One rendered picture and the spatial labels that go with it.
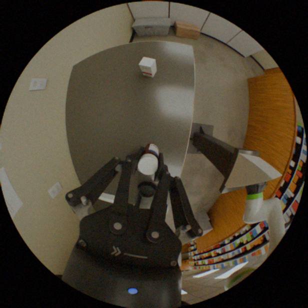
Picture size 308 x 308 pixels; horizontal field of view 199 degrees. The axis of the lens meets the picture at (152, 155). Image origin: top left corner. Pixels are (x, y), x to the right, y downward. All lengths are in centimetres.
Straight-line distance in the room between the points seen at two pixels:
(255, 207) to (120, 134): 79
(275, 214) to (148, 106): 83
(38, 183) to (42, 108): 40
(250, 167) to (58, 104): 109
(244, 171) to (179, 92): 48
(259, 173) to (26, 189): 109
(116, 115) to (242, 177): 66
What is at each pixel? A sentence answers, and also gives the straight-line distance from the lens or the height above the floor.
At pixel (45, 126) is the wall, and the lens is 64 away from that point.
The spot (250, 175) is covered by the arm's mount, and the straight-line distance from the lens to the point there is 51.
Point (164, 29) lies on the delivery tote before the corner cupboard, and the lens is 204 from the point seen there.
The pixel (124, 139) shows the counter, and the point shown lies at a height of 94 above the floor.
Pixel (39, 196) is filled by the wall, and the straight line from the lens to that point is 69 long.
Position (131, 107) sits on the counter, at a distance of 36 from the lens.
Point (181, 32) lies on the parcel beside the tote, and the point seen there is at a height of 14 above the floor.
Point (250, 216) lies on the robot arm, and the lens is 65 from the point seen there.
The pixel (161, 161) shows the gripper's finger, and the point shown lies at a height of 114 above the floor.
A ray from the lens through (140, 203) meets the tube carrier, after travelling 37.
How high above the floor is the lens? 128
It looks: 66 degrees down
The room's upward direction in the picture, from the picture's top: 168 degrees counter-clockwise
